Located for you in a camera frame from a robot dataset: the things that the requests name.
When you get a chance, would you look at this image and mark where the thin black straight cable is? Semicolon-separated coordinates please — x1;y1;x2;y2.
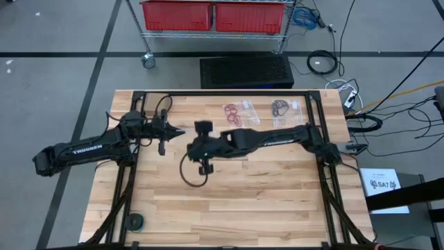
366;44;444;115

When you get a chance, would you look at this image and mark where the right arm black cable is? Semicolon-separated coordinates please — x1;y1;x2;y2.
179;152;209;188

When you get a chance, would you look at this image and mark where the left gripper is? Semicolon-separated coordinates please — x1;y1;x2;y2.
147;108;187;156

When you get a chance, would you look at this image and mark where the black tape roll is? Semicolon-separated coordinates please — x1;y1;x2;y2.
123;212;145;233

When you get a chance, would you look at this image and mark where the black aluminium table frame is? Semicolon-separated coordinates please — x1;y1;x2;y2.
85;89;375;250

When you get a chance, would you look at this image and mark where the white SA7 booklet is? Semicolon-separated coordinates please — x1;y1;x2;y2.
359;167;411;215

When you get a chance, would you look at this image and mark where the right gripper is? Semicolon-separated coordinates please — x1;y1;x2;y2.
189;120;239;176

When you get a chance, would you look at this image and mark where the black floor cable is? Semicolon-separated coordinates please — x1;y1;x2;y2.
367;95;444;157

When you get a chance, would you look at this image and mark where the white cable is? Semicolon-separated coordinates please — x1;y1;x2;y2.
325;78;364;113

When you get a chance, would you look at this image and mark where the yellow-orange power cable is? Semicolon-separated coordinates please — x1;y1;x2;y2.
346;79;444;116

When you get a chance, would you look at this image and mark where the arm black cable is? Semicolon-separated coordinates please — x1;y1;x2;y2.
105;94;173;149
179;152;209;188

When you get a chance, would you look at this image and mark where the grey rounded object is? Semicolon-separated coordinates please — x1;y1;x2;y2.
433;85;444;122

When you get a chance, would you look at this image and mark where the red plastic bin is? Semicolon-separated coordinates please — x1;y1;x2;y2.
139;0;214;32
214;1;286;35

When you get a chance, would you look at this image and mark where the blue cable coil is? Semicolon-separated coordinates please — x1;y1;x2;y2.
292;6;319;31

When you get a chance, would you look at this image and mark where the white power strip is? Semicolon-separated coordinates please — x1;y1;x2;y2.
343;89;358;109

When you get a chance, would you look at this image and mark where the metal wire shelf cart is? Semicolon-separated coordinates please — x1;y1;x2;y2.
124;0;299;70

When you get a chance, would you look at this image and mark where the black cable coil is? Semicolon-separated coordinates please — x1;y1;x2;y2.
306;49;339;76

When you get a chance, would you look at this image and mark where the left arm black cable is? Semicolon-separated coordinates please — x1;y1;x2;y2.
105;94;173;149

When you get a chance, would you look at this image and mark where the thick black hose loop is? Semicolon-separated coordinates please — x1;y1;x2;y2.
345;113;384;133

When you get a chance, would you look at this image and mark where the grey cart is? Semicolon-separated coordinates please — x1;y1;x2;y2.
367;172;444;250

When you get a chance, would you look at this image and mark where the long black cable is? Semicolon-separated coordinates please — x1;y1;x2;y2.
338;0;357;77

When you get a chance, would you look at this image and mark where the black bar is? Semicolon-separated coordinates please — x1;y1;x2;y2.
366;177;444;212

